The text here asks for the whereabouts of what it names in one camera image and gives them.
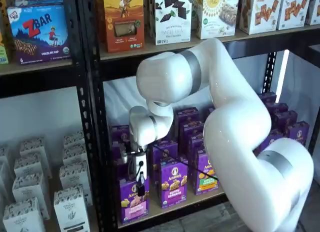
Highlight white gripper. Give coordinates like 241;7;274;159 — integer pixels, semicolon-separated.
127;151;149;197

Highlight purple Annie's box pink patch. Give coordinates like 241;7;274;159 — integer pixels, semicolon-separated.
119;178;150;225

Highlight white Organic Pantry box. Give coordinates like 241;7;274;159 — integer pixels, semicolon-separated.
59;163;93;207
53;186;91;232
2;198;46;232
19;137;50;163
12;173;51;221
62;144;88;168
62;131;86;149
13;151;53;180
0;144;11;165

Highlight purple Annie's box orange crackers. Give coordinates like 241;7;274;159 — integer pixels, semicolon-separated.
192;148;221;196

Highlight black metal shelf rack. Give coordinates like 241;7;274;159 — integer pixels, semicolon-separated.
74;0;320;232
0;0;101;232

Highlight purple Annie's box brown patch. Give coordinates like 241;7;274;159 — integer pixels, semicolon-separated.
255;128;285;154

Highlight orange box with woman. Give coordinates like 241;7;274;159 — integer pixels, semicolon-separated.
102;0;145;54

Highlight white Simple Mills thins box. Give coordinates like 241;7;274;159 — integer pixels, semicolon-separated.
154;0;193;46

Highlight blue Z Bar box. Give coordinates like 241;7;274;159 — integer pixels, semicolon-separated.
6;4;72;66
14;0;65;8

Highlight Simple Mills baked bars box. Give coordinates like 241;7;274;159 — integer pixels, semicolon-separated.
193;0;240;40

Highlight pretzel crackers cheddar box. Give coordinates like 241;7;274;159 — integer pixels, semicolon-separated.
239;0;283;35

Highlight blue sea salt crackers box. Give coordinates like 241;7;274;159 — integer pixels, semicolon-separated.
276;0;312;31

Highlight white cracker box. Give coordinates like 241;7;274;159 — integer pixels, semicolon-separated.
304;0;320;26

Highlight white LED light strip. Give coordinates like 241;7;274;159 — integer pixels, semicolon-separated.
274;49;290;104

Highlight thin black cable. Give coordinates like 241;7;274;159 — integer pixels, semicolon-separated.
147;144;221;182

